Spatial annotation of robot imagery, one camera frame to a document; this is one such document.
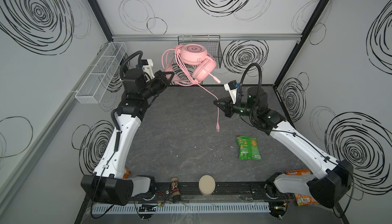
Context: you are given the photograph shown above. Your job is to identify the pink headphones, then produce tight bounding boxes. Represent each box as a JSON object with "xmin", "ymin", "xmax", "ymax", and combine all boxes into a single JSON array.
[{"xmin": 161, "ymin": 44, "xmax": 221, "ymax": 86}]

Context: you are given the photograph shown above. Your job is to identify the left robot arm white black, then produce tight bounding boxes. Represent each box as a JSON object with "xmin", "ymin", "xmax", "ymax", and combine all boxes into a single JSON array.
[{"xmin": 81, "ymin": 50, "xmax": 175, "ymax": 207}]

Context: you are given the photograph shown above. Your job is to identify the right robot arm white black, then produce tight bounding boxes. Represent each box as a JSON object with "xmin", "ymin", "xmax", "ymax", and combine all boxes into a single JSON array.
[{"xmin": 214, "ymin": 63, "xmax": 354, "ymax": 218}]

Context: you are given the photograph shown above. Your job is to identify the green snack bag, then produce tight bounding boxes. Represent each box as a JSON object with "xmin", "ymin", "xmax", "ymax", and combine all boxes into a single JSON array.
[{"xmin": 236, "ymin": 136, "xmax": 261, "ymax": 160}]

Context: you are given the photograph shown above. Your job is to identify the beige round lid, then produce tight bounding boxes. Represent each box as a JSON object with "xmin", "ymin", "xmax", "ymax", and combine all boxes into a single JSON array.
[{"xmin": 198, "ymin": 175, "xmax": 216, "ymax": 196}]

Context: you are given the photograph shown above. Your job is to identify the orange white snack bag left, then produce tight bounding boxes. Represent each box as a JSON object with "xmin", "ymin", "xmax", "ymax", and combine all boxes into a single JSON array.
[{"xmin": 122, "ymin": 167, "xmax": 130, "ymax": 179}]

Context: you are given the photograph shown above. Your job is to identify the small brown bottle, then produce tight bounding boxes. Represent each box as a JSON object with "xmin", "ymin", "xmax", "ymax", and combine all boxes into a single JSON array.
[{"xmin": 170, "ymin": 177, "xmax": 181, "ymax": 203}]

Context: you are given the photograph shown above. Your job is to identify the orange snack bag right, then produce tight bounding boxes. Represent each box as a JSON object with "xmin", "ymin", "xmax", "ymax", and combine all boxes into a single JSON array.
[{"xmin": 285, "ymin": 169, "xmax": 319, "ymax": 207}]

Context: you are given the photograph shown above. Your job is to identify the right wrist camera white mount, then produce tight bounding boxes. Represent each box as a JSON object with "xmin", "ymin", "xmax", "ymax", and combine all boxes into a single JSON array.
[{"xmin": 224, "ymin": 80, "xmax": 241, "ymax": 104}]

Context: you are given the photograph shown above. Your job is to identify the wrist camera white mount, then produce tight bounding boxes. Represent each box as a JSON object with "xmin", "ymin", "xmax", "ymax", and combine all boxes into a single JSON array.
[
  {"xmin": 224, "ymin": 80, "xmax": 241, "ymax": 104},
  {"xmin": 141, "ymin": 59, "xmax": 155, "ymax": 79}
]

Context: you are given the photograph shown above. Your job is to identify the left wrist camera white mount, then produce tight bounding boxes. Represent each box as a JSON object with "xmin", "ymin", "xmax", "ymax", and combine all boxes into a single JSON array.
[{"xmin": 141, "ymin": 59, "xmax": 155, "ymax": 79}]

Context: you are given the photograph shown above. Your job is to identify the black wire basket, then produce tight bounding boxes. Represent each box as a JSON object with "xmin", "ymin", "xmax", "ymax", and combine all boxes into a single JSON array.
[{"xmin": 177, "ymin": 35, "xmax": 223, "ymax": 68}]

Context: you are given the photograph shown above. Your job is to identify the clear plastic wall shelf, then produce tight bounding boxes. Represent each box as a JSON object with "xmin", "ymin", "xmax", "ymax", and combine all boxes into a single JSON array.
[{"xmin": 75, "ymin": 42, "xmax": 127, "ymax": 104}]

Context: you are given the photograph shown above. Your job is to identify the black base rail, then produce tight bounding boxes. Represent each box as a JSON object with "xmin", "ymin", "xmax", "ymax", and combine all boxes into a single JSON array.
[{"xmin": 127, "ymin": 180, "xmax": 290, "ymax": 203}]

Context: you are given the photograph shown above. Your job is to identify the white slotted cable duct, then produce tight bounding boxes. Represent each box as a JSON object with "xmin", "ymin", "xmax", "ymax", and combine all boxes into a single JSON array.
[{"xmin": 92, "ymin": 202, "xmax": 271, "ymax": 214}]

